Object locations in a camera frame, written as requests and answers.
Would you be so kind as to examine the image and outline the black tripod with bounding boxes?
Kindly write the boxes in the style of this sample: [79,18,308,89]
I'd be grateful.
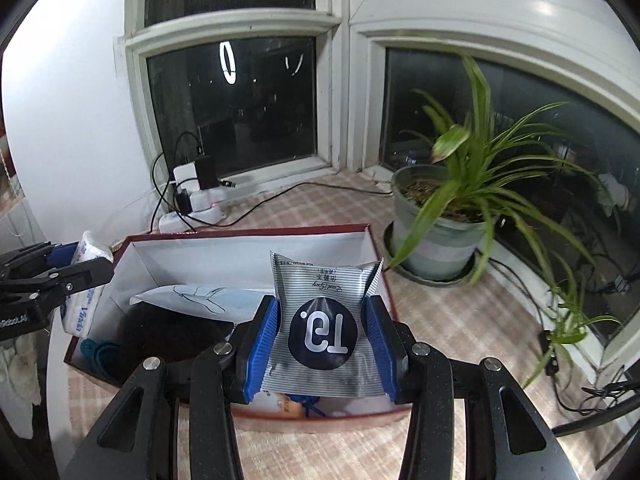
[550,377,640,471]

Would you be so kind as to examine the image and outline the beige checkered blanket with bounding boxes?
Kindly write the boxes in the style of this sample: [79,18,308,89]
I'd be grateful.
[47,170,640,480]

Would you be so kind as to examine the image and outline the grey striped sachet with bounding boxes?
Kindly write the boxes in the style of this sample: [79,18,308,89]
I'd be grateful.
[261,251,390,400]

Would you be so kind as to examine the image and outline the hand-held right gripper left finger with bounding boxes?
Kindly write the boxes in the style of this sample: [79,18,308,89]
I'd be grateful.
[82,295,281,480]

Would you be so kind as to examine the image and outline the blue cloth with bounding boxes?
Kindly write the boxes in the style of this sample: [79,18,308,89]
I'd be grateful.
[79,337,121,376]

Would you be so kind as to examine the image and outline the black usb cable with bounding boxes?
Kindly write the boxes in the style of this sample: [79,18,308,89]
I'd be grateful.
[190,178,396,233]

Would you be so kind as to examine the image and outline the blue cord with orange beads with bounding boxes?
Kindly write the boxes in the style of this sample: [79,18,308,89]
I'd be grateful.
[295,394,326,418]

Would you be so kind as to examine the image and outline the white charger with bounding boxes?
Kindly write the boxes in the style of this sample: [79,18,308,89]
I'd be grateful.
[174,163,200,188]

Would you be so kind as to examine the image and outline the black knit gloves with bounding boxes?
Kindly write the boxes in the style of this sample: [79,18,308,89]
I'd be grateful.
[117,305,236,396]

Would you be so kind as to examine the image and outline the blue face mask package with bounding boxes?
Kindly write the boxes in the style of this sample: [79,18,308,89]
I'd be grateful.
[129,282,276,326]

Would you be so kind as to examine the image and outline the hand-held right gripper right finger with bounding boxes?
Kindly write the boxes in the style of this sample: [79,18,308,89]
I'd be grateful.
[361,296,571,480]

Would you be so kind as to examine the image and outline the person's left hand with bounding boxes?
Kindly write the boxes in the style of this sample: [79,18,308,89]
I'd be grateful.
[0,335,42,436]

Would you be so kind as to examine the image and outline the black charger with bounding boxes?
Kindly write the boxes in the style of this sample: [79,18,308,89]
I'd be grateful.
[193,157,221,191]

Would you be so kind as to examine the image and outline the black cable with inline switch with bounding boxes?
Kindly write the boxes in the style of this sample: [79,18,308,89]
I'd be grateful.
[487,257,628,416]

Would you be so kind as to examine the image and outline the orange tissue pack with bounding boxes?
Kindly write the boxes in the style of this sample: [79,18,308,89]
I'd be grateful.
[270,392,306,418]

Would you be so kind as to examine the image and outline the potted spider plant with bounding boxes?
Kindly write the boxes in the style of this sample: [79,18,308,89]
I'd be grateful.
[385,55,623,391]

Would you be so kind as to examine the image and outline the dotted tissue pack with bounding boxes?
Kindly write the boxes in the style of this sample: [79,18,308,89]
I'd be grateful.
[60,230,115,337]

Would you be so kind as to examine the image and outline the red cardboard box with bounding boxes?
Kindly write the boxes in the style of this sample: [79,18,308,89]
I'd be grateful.
[64,224,413,422]

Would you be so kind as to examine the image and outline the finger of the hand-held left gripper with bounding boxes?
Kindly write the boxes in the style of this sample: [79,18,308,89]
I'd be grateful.
[0,241,81,281]
[0,259,115,311]

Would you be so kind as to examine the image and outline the black charger cable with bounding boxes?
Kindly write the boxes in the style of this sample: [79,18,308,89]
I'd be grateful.
[151,131,205,231]

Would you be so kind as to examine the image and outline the ring light on tripod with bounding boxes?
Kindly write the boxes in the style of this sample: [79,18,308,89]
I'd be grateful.
[112,0,640,361]

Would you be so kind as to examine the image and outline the white power strip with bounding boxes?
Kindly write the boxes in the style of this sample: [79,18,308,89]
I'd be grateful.
[159,191,232,233]

